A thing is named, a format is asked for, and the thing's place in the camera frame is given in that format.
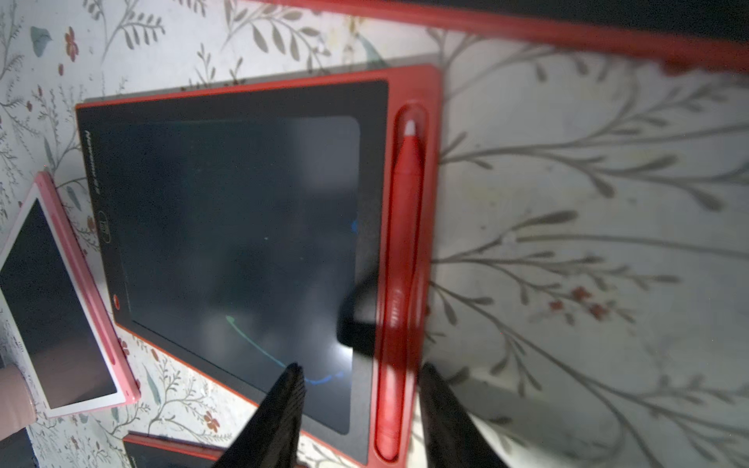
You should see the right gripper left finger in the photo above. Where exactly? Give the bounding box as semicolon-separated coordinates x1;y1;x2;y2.
214;363;305;468

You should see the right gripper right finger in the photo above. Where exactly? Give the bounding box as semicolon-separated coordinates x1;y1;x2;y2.
419;363;507;468

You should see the red stylus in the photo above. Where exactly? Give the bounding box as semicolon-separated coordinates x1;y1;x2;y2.
374;120;423;462

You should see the red tablet front with scribbles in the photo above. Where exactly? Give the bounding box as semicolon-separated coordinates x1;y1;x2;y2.
122;432;224;468

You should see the pink white writing tablet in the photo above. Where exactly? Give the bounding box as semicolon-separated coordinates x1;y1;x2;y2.
1;172;140;417

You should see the pink pen cup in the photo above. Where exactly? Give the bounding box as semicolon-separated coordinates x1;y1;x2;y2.
0;365;37;441

